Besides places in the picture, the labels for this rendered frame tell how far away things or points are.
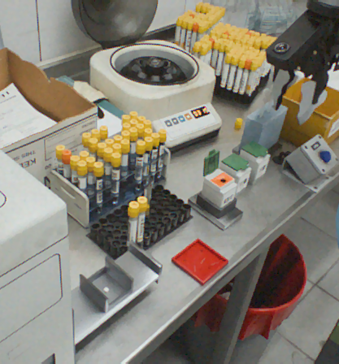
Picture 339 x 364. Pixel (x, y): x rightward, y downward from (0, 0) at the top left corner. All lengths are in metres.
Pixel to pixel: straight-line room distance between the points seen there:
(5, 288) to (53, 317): 0.10
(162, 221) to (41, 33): 0.57
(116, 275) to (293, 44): 0.45
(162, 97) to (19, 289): 0.60
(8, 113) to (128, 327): 0.51
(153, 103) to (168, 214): 0.26
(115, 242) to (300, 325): 1.21
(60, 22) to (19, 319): 0.84
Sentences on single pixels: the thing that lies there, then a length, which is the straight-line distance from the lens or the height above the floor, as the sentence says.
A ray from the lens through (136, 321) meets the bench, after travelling 0.72.
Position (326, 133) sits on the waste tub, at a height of 0.93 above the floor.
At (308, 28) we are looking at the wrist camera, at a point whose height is 1.20.
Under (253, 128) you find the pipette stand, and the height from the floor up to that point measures 0.96.
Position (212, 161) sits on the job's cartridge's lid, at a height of 0.97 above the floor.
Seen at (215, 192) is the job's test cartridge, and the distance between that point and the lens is 0.83.
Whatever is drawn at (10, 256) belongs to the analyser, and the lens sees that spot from 0.44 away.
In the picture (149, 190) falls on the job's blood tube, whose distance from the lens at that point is 0.78.
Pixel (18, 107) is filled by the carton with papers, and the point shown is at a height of 0.94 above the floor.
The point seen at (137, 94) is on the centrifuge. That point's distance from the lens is 0.98.
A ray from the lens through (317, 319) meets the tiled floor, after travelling 1.93.
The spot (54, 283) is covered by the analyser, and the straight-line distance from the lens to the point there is 0.51.
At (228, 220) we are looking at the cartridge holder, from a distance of 0.86.
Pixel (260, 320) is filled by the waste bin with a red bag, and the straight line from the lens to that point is 1.36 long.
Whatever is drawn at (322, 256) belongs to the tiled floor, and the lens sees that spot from 2.16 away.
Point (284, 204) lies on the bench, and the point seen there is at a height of 0.88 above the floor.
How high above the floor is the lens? 1.47
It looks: 40 degrees down
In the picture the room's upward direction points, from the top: 8 degrees clockwise
